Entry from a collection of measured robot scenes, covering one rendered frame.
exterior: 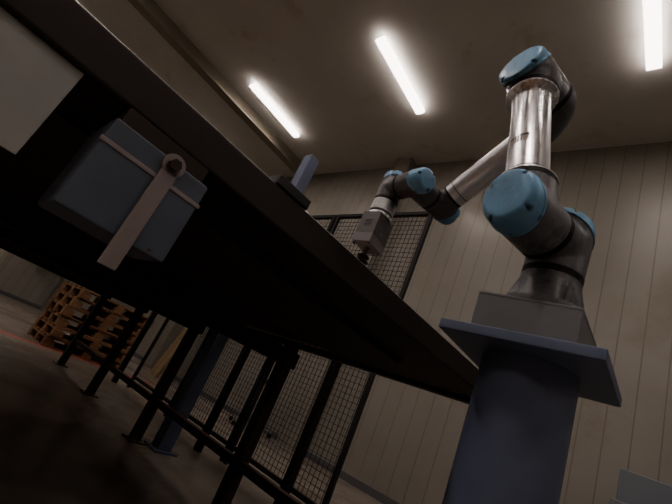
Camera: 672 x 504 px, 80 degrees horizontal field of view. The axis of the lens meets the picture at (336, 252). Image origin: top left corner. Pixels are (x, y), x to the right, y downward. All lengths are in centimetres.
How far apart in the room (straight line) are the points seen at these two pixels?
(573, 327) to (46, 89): 81
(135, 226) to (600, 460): 434
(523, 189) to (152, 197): 62
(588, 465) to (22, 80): 449
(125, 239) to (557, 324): 67
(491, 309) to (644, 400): 386
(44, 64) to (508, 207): 72
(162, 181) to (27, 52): 18
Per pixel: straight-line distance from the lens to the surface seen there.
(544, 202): 82
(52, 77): 57
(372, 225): 117
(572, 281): 89
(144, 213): 53
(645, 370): 471
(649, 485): 392
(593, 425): 459
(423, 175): 117
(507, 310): 82
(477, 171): 123
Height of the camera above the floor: 63
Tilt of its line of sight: 20 degrees up
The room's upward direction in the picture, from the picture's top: 24 degrees clockwise
